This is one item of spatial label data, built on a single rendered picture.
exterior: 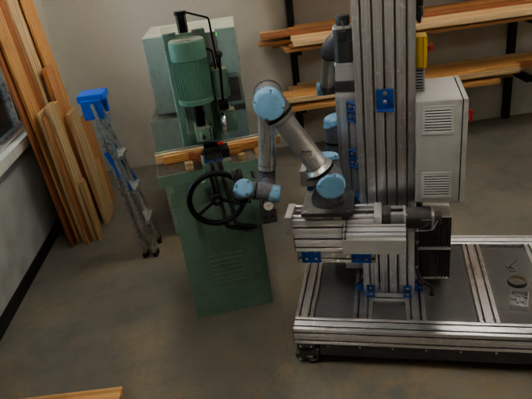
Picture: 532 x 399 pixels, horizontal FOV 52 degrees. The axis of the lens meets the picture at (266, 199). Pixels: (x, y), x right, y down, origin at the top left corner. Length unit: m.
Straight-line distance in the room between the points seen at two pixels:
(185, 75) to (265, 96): 0.73
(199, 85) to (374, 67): 0.85
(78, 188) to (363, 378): 2.43
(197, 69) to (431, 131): 1.12
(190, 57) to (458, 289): 1.74
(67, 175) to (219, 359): 1.85
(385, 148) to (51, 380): 2.04
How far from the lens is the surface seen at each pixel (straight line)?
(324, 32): 4.61
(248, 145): 2.88
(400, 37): 2.31
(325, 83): 2.92
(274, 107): 2.03
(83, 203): 4.14
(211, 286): 3.06
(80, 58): 5.22
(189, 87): 2.68
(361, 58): 2.34
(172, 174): 2.73
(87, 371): 3.09
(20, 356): 3.38
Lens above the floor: 1.94
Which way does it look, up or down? 27 degrees down
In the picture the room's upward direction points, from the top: 8 degrees counter-clockwise
